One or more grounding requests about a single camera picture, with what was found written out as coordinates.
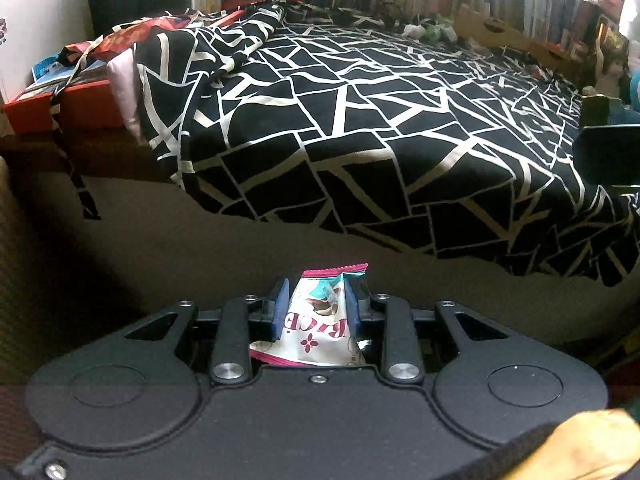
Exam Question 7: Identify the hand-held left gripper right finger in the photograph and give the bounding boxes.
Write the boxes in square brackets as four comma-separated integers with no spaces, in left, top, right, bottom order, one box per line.
[344,276,518,385]

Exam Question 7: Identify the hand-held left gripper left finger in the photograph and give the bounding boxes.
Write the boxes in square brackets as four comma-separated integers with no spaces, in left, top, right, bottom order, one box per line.
[122,277,292,385]

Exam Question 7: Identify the pink white snack packet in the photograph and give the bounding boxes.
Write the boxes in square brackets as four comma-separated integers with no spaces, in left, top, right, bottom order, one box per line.
[248,262,371,367]

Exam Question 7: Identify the person's left forearm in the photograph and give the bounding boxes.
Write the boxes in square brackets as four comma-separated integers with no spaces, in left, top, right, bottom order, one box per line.
[492,407,640,480]

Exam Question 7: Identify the cardboard box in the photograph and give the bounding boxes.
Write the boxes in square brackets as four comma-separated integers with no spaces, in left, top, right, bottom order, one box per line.
[451,4,598,88]

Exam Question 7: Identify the black white patterned cloth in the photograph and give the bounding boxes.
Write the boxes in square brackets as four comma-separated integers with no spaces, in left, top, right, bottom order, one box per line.
[134,0,640,288]

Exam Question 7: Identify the pink cloth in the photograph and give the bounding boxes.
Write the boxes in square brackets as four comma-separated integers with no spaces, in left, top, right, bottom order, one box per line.
[106,50,147,143]

